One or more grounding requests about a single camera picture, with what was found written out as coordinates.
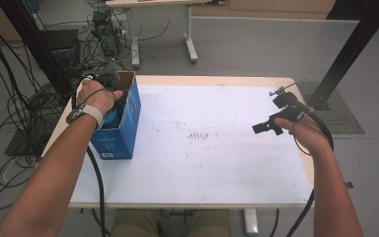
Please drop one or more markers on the person's left hand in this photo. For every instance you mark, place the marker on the person's left hand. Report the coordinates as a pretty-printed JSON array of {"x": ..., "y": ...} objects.
[{"x": 97, "y": 97}]

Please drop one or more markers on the black equipment case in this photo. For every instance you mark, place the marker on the black equipment case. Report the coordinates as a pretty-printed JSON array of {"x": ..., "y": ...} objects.
[{"x": 60, "y": 46}]

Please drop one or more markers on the person's right hand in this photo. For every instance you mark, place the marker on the person's right hand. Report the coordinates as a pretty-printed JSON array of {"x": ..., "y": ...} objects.
[{"x": 309, "y": 135}]

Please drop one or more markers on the black stand base plate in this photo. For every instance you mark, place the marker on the black stand base plate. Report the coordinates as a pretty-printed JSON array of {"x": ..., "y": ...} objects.
[{"x": 23, "y": 144}]

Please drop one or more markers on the white desk frame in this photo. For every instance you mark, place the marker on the white desk frame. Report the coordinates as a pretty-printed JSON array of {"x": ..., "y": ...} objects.
[{"x": 189, "y": 33}]

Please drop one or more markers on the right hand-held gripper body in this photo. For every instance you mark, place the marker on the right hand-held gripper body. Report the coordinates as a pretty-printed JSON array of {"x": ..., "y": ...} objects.
[{"x": 288, "y": 102}]

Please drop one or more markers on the white table leg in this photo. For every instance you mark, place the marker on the white table leg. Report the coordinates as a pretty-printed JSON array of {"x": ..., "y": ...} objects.
[{"x": 250, "y": 222}]

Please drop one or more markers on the black computer tower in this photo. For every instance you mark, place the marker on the black computer tower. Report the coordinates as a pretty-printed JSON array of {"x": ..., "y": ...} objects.
[{"x": 107, "y": 33}]

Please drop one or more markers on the black metal stand post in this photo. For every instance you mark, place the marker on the black metal stand post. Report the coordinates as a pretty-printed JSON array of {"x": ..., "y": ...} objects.
[
  {"x": 352, "y": 49},
  {"x": 33, "y": 42}
]

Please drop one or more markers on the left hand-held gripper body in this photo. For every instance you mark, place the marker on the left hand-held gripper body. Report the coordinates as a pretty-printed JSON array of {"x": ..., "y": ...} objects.
[{"x": 110, "y": 75}]

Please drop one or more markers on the blue cardboard box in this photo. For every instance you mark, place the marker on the blue cardboard box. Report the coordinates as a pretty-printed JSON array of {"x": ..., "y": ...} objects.
[{"x": 121, "y": 141}]

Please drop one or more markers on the wristwatch with beige band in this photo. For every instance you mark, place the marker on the wristwatch with beige band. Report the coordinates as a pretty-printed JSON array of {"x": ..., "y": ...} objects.
[{"x": 90, "y": 113}]

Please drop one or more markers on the person's legs in khaki pants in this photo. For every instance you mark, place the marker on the person's legs in khaki pants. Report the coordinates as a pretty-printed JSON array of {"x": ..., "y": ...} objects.
[{"x": 135, "y": 223}]

